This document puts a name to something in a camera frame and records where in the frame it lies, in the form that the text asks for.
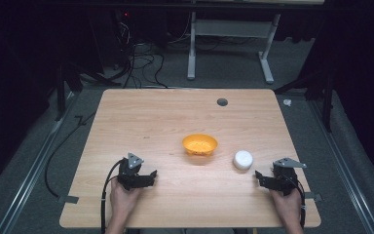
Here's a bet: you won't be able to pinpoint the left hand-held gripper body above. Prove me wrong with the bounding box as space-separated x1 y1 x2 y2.
116 152 145 191

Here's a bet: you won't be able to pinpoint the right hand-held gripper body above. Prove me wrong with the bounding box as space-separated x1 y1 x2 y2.
271 157 308 197

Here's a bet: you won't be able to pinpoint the orange plastic bowl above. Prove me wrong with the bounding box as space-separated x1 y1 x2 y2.
181 134 219 157

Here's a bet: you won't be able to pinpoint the person's left hand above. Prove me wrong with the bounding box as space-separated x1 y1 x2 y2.
109 177 142 223

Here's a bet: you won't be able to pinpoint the person's right hand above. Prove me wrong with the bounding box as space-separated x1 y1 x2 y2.
270 188 304 226

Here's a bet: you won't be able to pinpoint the grey tape strip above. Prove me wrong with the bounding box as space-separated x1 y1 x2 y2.
57 194 80 205
304 191 323 203

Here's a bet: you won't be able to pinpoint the black metal stand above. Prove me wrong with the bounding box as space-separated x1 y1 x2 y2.
274 64 336 134
54 60 123 123

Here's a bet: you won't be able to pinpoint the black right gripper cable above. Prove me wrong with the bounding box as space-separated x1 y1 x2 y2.
281 175 307 229

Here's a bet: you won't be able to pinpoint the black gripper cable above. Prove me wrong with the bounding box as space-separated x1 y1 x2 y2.
281 175 307 229
100 158 125 234

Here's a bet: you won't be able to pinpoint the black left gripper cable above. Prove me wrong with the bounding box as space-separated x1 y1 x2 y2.
100 158 125 234

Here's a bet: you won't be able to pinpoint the metal floor rail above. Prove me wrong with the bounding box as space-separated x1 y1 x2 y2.
0 94 79 234
307 98 374 234

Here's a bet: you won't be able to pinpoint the black floor cable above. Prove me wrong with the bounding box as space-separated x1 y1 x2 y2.
44 111 97 199

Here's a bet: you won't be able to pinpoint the tangle of black cables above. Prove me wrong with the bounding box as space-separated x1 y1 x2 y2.
116 19 169 90

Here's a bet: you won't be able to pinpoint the white metal desk frame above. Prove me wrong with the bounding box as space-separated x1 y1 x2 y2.
186 12 282 86

